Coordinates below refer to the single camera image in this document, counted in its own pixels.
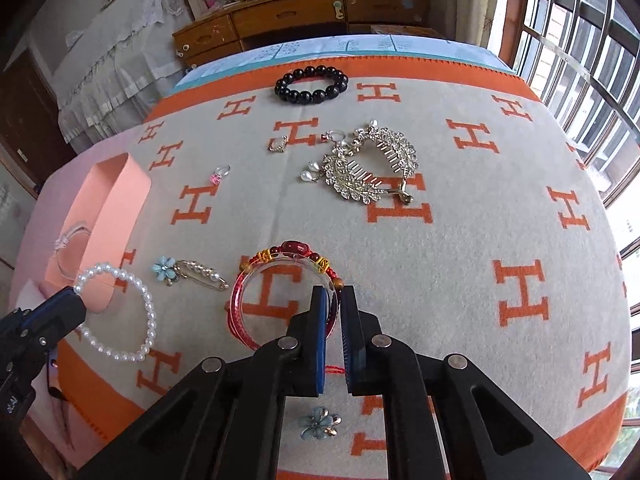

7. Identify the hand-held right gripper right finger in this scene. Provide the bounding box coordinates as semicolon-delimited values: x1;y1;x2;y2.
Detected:
340;285;593;480

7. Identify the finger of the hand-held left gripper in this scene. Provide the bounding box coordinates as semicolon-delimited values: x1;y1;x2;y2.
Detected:
30;293;90;350
22;286;77;319

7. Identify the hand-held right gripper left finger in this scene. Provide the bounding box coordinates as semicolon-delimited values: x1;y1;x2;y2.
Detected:
75;285;331;480

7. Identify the white pearl bracelet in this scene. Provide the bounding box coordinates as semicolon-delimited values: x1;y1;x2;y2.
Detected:
74;261;157;363

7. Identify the red cord bead bracelet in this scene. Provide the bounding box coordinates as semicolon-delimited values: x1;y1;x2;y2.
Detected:
229;241;347;376

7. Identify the pink jewelry box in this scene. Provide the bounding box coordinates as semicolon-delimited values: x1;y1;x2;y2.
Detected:
42;152;153;316

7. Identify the silver leaf hair comb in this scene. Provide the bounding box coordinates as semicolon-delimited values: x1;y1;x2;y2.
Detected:
299;119;418;206

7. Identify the black bead bracelet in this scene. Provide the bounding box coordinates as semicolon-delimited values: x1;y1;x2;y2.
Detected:
274;65;350;106

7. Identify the pink sheet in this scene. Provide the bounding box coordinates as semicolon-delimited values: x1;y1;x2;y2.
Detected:
10;132;131;466

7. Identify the blue flower hair clip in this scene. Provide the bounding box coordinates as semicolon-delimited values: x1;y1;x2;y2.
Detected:
299;407;342;440

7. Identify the blue flower brooch pin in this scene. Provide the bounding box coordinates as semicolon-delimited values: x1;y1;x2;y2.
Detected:
152;255;230;291

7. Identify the orange patterned blanket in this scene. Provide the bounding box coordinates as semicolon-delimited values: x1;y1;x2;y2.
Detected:
60;55;633;480

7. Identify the dark wooden cabinet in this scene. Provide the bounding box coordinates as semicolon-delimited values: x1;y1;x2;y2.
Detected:
0;60;76;191

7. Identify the white lace cloth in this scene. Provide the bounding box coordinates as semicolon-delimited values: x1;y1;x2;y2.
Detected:
30;0;196;153

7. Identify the light blue bedsheet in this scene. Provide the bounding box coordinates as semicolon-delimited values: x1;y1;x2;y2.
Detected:
170;34;516;93

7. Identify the wooden dresser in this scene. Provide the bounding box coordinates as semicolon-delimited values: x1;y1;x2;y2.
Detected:
172;0;431;68

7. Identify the beige curtain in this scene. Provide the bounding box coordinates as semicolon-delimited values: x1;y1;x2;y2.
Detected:
410;0;526;68

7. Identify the window grille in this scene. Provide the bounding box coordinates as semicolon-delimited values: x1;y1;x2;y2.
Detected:
500;0;640;480

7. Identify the clear bracelet with white knot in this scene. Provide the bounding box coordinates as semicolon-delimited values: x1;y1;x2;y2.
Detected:
54;222;93;281

